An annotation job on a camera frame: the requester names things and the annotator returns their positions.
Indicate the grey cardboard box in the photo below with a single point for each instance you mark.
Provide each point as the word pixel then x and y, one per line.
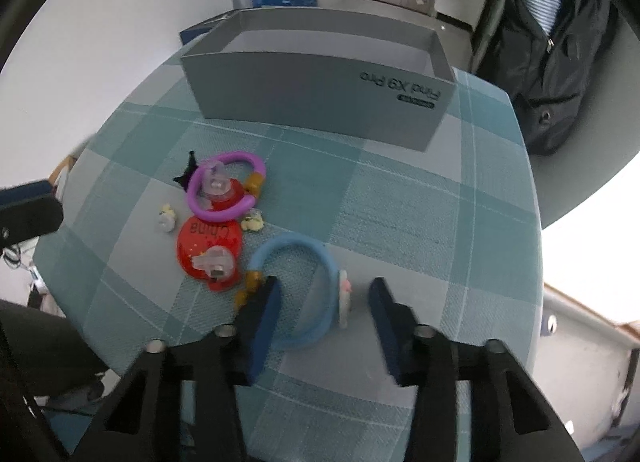
pixel 300 86

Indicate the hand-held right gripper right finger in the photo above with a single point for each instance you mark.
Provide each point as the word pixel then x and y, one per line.
pixel 385 332

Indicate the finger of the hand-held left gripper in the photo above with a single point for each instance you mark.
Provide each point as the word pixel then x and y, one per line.
pixel 30 217

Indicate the small white yellow charm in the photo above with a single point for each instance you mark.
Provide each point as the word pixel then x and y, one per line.
pixel 251 223
pixel 166 218

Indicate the black backpack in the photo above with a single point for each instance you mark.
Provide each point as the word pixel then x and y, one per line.
pixel 565 91

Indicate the teal plaid tablecloth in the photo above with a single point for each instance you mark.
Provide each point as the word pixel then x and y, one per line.
pixel 400 202

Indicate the dark blue shoe box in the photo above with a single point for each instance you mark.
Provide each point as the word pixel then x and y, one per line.
pixel 192 34

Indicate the red clip ornament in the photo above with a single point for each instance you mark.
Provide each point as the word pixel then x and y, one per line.
pixel 220 197
pixel 220 282

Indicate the black bow charm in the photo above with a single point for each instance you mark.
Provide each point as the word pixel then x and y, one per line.
pixel 189 169

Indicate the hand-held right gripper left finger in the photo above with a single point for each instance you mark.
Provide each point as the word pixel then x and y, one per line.
pixel 265 332

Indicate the red round badge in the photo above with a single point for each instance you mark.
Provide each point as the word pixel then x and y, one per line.
pixel 200 237

